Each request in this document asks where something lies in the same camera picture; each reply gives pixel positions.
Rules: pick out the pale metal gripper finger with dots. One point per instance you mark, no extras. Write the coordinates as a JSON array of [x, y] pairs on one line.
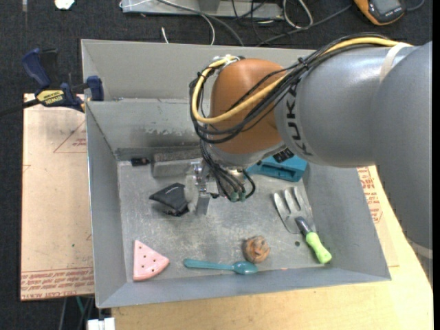
[[203, 205], [191, 189]]

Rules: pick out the black fabric pouch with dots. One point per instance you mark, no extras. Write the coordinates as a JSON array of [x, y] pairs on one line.
[[172, 198]]

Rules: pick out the grey metal bin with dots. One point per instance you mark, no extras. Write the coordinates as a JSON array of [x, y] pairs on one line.
[[213, 232]]

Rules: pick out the grey flat block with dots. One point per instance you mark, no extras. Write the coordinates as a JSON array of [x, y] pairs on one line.
[[172, 165]]

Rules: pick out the teal plastic box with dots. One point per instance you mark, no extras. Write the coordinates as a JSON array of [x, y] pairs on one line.
[[285, 170]]

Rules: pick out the small black rectangular piece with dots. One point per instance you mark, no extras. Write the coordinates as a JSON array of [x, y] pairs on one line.
[[140, 161]]

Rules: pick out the brown round toy pumpkin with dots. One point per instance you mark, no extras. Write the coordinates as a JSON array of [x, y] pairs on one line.
[[255, 250]]

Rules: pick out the teal plastic spoon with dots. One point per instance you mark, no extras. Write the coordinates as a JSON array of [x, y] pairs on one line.
[[240, 268]]

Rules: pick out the pink watermelon slice toy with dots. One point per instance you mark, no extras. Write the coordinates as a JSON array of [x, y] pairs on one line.
[[146, 261]]

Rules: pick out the brown cardboard board, red print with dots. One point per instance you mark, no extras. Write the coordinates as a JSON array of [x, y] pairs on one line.
[[55, 191]]

